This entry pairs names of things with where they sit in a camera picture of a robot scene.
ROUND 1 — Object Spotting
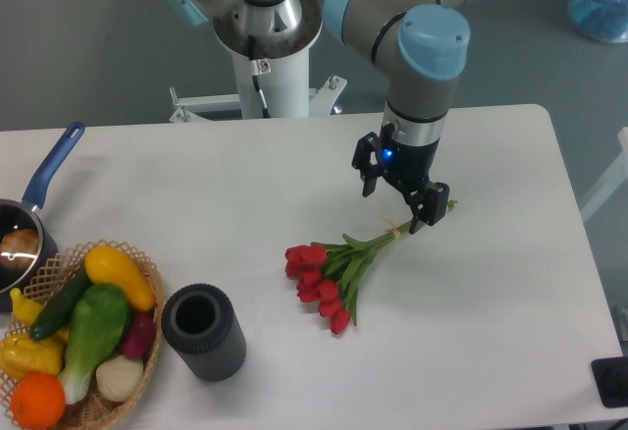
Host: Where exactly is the blue transparent container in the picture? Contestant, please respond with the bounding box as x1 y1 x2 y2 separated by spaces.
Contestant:
568 0 627 43

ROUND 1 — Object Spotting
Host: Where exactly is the dark saucepan with blue handle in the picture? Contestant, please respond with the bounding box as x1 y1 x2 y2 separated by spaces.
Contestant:
1 122 85 313

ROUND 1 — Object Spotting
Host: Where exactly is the green bok choy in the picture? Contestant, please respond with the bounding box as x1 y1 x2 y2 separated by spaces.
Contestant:
58 284 131 405

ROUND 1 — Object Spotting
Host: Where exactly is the dark grey ribbed vase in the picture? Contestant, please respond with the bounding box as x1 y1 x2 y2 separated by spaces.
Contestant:
161 284 247 382

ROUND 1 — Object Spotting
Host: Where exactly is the yellow banana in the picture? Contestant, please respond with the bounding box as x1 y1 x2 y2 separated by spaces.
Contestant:
10 288 44 329

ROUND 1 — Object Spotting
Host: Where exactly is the red radish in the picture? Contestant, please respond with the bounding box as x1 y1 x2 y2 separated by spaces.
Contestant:
121 312 157 359

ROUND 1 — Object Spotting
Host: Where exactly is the white garlic bulb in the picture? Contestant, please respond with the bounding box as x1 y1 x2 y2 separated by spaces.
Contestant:
96 354 143 403

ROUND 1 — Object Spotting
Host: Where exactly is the yellow bell pepper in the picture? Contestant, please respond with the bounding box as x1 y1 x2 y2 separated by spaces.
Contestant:
1 333 65 381

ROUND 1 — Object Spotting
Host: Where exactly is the orange fruit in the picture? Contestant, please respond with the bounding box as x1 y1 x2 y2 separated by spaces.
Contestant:
10 372 66 429

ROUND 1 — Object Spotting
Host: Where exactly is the black device at table edge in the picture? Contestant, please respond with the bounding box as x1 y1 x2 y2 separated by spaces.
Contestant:
591 356 628 408

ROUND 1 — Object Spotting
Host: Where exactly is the green cucumber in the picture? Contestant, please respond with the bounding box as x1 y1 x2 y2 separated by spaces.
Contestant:
29 268 92 341

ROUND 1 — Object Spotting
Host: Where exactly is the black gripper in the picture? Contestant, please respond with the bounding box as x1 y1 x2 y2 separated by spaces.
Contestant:
351 132 450 235

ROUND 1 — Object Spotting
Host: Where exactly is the yellow squash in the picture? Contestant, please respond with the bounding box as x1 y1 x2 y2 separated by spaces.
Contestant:
84 244 156 312

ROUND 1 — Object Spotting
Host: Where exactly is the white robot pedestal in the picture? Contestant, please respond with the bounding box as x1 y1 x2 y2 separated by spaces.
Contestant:
169 0 348 124

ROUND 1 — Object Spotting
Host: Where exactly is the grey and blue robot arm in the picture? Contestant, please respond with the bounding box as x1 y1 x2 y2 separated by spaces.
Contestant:
169 0 470 231

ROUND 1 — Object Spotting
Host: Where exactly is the red tulip bouquet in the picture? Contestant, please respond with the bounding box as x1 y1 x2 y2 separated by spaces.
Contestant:
284 198 459 337

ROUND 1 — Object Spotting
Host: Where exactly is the black cable on pedestal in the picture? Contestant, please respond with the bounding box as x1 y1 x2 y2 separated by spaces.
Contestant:
247 36 272 119

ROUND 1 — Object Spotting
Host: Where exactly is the bread roll in saucepan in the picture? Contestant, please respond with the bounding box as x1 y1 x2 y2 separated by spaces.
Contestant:
1 229 39 273

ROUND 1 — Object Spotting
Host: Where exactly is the white frame at right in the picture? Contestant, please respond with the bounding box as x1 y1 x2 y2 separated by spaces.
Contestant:
580 127 627 223

